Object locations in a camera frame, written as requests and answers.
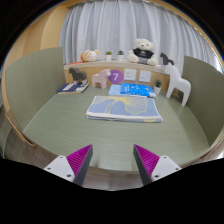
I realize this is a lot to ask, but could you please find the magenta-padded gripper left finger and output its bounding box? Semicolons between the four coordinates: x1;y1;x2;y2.
43;144;94;187

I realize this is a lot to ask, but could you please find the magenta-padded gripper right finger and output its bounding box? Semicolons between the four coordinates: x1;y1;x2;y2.
132;143;183;186

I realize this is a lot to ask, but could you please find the blue towel with yellow print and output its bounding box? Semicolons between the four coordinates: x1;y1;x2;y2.
85;95;164;124

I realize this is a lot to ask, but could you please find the bright blue book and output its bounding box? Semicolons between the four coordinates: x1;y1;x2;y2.
120;82;156;98

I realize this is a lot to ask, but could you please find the small potted plant, white pot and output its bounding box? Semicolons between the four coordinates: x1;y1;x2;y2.
116;49;125;63
153;79;163;96
104;50;113;62

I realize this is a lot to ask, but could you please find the navy blue book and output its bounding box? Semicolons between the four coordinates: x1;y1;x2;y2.
56;81;90;95

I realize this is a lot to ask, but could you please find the light blue booklet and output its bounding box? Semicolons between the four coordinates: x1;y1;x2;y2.
107;84;123;97

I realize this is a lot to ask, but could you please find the large white horse figurine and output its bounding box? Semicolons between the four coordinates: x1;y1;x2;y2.
164;63;192;107

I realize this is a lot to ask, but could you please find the pink horse figurine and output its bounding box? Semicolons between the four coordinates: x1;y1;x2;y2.
91;68;112;90

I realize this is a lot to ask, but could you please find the green partition panel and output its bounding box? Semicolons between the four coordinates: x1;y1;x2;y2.
181;55;224;148
4;46;68;133

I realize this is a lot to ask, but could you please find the grey horse figurine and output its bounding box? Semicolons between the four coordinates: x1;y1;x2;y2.
68;66;88;86

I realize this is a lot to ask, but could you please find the purple round number sign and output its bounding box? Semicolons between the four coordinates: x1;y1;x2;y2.
108;69;125;85

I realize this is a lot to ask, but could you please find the beige window sill ledge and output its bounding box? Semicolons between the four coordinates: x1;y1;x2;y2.
63;59;168;75

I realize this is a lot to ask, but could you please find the small black horse figurine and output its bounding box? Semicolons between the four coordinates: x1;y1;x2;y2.
159;52;175;67

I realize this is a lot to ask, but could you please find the round cream plush toy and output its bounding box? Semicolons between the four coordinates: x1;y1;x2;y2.
80;49;101;63

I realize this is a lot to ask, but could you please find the white teddy bear, dark shirt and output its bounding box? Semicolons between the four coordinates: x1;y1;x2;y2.
127;38;160;67

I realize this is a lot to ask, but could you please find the white pleated curtain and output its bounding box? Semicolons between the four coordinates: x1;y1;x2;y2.
58;0;224;74

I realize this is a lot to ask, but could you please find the white wall socket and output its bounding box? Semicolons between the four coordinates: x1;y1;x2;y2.
123;68;137;82
138;69;152;83

